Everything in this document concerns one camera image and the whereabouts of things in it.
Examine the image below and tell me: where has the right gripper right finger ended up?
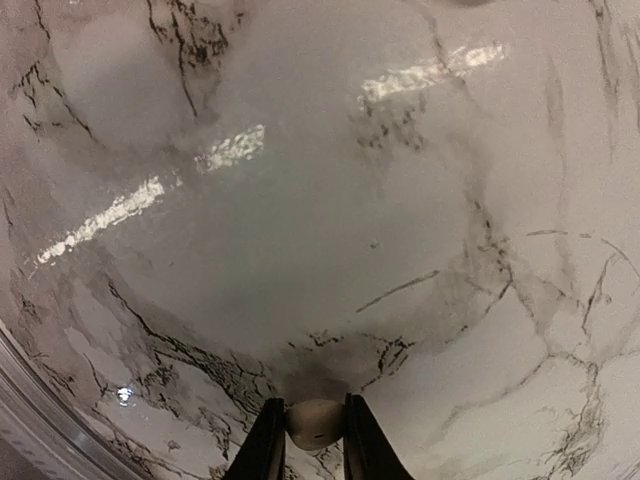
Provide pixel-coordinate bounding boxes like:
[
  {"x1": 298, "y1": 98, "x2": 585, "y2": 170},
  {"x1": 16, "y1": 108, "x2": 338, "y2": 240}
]
[{"x1": 343, "y1": 394, "x2": 413, "y2": 480}]

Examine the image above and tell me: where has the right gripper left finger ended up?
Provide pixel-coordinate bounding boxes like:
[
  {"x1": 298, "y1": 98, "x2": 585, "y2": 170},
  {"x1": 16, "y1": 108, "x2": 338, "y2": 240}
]
[{"x1": 224, "y1": 398, "x2": 286, "y2": 480}]

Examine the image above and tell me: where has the front aluminium rail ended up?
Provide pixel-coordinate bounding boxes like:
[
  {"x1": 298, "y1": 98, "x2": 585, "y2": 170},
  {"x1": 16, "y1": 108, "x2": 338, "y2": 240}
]
[{"x1": 1, "y1": 328, "x2": 150, "y2": 479}]

